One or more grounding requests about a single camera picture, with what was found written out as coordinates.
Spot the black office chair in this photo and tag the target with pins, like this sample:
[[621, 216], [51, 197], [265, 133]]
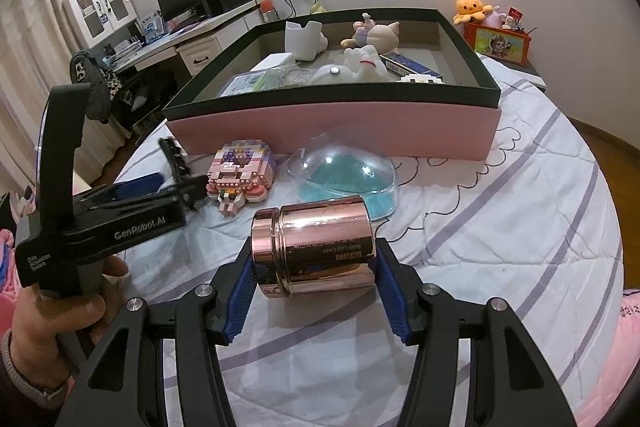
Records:
[[145, 99]]

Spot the green white card packet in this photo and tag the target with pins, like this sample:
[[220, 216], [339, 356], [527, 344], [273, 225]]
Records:
[[245, 83]]

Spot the cream curtain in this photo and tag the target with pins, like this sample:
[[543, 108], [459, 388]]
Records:
[[30, 32]]

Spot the pink printed quilt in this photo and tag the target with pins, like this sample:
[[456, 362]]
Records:
[[625, 332]]

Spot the red white small card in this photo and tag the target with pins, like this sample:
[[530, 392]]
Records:
[[514, 17]]

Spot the bottle with orange cap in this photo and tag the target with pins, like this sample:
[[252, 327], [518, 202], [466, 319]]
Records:
[[266, 9]]

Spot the person's left hand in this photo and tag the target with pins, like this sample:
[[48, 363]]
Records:
[[50, 322]]

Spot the clear plastic case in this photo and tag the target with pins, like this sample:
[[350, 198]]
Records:
[[287, 78]]

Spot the person's left forearm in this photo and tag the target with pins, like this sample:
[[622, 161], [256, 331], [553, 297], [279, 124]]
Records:
[[15, 409]]

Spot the clear dome with blue base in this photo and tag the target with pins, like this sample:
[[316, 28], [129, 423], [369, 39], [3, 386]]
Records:
[[345, 187]]

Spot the black patterned jacket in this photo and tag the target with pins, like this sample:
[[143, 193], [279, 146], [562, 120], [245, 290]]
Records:
[[100, 82]]

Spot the white charger plug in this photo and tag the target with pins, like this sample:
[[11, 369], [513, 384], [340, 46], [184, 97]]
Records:
[[277, 60]]

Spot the rose gold metal jar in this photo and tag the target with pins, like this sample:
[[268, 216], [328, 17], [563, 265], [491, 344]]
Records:
[[320, 247]]

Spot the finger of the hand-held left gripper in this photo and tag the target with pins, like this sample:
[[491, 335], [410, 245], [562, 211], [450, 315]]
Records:
[[142, 182], [165, 198]]

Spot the small pink white block figure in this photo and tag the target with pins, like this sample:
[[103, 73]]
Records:
[[422, 79]]

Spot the dark blue small box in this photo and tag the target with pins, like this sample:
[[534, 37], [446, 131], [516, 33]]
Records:
[[410, 64]]

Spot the yellow paper bag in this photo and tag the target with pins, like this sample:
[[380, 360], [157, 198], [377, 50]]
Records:
[[317, 8]]

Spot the black hair clip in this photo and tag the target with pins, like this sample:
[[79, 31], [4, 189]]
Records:
[[175, 157]]

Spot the white desk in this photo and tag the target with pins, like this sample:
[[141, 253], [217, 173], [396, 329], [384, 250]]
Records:
[[200, 47]]

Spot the pink box with black rim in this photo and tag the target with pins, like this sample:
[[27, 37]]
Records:
[[350, 132]]

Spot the pink plush toy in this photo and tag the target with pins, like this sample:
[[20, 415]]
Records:
[[494, 17]]

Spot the blue white box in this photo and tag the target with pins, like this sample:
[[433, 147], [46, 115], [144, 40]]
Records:
[[152, 29]]

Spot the orange octopus plush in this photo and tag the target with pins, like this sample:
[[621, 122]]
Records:
[[470, 9]]

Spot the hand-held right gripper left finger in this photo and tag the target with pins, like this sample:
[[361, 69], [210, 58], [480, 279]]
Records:
[[240, 292]]

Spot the pink pig plush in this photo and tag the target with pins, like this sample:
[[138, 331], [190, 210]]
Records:
[[375, 34]]

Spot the red storage box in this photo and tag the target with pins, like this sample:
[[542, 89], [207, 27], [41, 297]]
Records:
[[500, 44]]

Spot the white glass-door cabinet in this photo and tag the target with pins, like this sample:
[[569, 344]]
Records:
[[100, 7]]

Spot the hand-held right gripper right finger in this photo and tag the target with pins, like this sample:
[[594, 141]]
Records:
[[395, 302]]

